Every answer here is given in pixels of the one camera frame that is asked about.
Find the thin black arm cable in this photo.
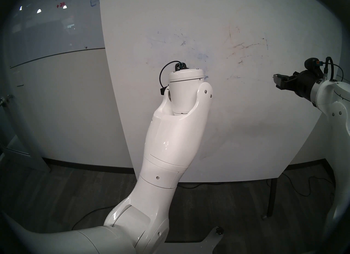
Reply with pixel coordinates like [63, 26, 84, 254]
[332, 64, 345, 82]
[159, 61, 182, 90]

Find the black whiteboard stand leg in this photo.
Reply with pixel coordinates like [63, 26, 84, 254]
[267, 178, 278, 220]

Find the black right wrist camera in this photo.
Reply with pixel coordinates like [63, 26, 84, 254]
[304, 58, 325, 77]

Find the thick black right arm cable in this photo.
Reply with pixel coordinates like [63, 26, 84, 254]
[323, 57, 335, 80]

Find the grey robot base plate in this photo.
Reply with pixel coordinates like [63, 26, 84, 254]
[164, 226, 225, 254]

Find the black floor cable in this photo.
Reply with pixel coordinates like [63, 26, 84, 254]
[176, 183, 219, 189]
[281, 173, 336, 197]
[71, 205, 116, 230]

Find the glass wall board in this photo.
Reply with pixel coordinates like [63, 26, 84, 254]
[9, 0, 106, 68]

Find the white freestanding whiteboard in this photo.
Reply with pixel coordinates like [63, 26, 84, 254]
[100, 0, 344, 183]

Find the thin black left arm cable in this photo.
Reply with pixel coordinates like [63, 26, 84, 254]
[159, 61, 182, 90]

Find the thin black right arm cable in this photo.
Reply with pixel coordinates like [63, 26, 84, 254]
[332, 64, 345, 82]

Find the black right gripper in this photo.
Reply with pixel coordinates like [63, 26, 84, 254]
[273, 70, 323, 100]

